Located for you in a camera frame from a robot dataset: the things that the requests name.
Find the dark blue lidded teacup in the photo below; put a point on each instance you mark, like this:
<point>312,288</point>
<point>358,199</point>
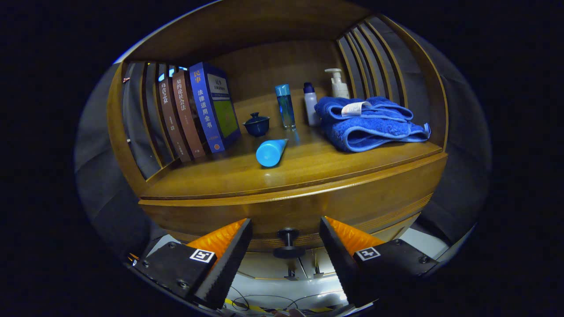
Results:
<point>256,127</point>

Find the clear blue tall bottle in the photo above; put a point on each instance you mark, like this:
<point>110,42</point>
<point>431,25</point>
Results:
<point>286,108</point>

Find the light blue tube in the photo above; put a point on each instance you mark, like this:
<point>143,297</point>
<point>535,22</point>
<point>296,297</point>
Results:
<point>269,153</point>

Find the thick blue book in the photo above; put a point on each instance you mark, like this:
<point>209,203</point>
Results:
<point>205,110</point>

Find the reddish brown book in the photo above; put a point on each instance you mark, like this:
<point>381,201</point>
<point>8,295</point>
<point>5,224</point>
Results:
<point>187,114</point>

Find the wooden countertop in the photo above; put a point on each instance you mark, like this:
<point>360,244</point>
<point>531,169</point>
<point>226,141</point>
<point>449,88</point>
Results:
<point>286,171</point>

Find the dark brown book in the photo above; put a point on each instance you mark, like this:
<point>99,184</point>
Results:
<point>169,119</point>

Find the wooden cabinet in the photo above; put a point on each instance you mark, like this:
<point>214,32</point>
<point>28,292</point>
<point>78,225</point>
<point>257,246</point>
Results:
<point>273,66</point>

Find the white pump bottle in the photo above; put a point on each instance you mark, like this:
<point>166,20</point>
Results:
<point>339,88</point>

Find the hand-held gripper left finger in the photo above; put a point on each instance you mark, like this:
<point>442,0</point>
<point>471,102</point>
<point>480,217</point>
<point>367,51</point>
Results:
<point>229,259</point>

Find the white bottle blue cap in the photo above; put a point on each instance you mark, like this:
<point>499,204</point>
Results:
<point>311,108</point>

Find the wooden drawer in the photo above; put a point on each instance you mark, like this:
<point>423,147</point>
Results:
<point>264,215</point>

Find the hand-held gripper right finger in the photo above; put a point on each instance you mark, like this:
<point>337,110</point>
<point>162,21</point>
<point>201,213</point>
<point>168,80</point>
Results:
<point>341,257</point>

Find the folded blue towel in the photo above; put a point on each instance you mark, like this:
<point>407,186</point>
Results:
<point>370,130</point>

